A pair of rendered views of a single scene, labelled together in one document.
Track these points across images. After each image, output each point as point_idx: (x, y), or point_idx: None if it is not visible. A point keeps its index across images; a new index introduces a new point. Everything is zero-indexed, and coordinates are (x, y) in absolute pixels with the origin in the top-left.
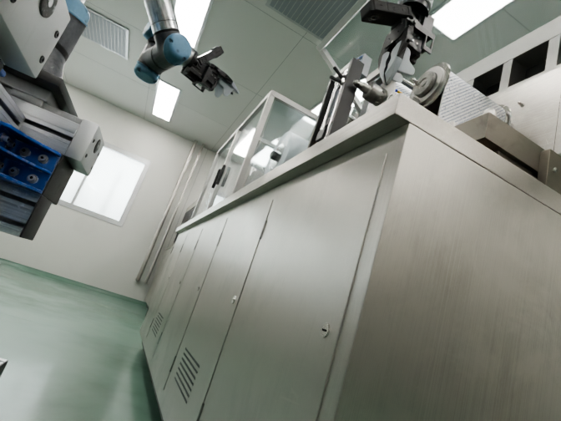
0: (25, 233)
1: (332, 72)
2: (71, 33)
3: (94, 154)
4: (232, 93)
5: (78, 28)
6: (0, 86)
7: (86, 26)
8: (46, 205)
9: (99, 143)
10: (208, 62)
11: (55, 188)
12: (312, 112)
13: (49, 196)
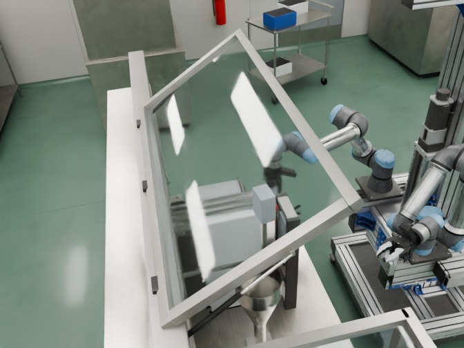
0: (379, 278)
1: (302, 244)
2: (414, 222)
3: (384, 264)
4: (385, 260)
5: (416, 220)
6: (387, 230)
7: (418, 219)
8: (384, 276)
9: (384, 258)
10: (402, 235)
11: (385, 272)
12: (313, 330)
13: (384, 273)
